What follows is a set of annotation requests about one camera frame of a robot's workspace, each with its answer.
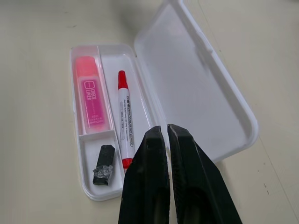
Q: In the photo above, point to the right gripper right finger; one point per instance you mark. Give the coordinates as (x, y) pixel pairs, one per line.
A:
(201, 186)

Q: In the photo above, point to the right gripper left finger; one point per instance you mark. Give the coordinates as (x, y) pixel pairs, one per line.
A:
(144, 182)

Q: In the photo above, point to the small black eraser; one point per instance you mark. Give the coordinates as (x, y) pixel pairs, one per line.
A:
(105, 163)

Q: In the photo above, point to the red capped whiteboard marker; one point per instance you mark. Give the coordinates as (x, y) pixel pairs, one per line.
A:
(125, 116)

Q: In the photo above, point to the pink highlighter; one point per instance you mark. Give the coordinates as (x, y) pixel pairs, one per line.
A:
(92, 98)

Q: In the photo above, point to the white plastic pencil case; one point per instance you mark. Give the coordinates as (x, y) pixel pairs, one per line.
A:
(187, 81)

